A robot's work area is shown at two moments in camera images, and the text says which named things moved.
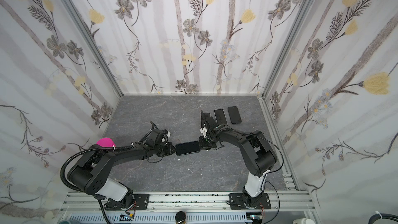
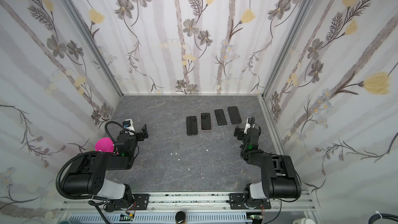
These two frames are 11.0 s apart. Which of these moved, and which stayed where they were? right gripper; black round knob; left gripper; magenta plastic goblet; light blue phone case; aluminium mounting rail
Moved: left gripper; right gripper
Stayed: aluminium mounting rail; magenta plastic goblet; black round knob; light blue phone case
